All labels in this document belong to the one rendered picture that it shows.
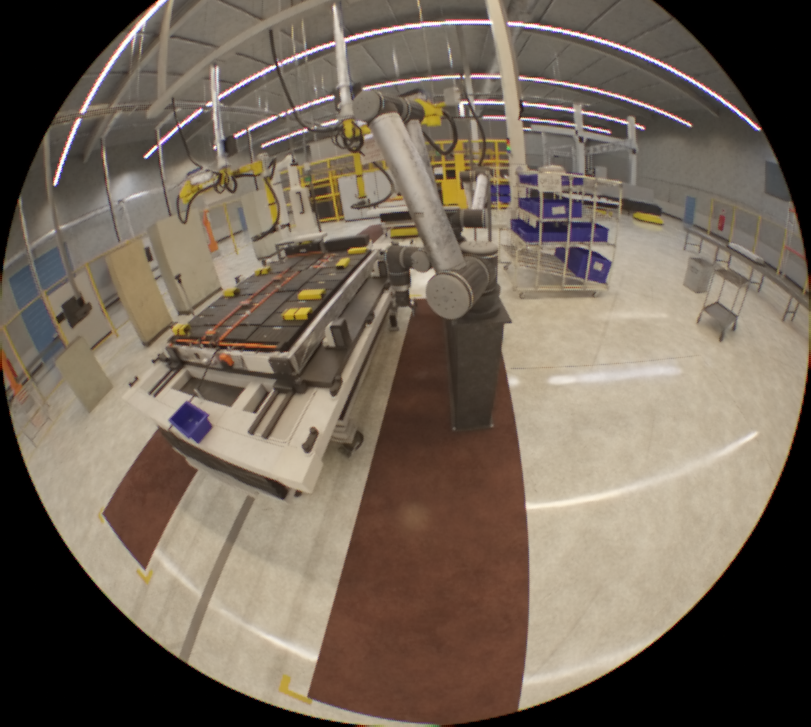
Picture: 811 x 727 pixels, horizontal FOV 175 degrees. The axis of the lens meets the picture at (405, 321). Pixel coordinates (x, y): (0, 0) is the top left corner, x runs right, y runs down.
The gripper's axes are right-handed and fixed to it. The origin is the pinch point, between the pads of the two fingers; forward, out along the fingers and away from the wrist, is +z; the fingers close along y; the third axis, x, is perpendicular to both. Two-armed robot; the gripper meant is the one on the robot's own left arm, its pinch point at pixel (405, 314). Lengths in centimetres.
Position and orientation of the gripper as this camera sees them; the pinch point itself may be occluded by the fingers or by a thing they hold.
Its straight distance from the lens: 146.0
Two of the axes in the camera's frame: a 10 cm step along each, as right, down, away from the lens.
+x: 0.7, -5.2, 8.5
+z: 1.1, 8.5, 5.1
